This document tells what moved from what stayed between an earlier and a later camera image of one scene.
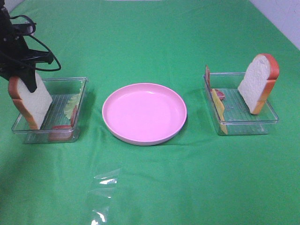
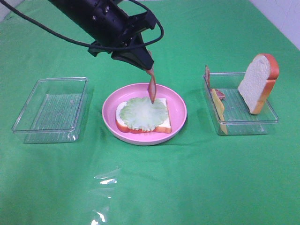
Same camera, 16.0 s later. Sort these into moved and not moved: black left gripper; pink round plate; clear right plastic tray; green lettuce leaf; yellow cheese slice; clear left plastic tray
Moved: black left gripper; green lettuce leaf
Not moved: pink round plate; clear right plastic tray; yellow cheese slice; clear left plastic tray
